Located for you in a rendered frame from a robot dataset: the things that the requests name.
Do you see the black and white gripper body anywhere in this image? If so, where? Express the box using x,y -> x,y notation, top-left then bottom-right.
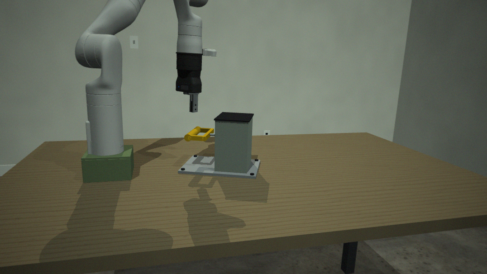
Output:
176,35 -> 216,93

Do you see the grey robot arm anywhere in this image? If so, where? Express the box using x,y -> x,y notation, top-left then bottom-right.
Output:
75,0 -> 208,156

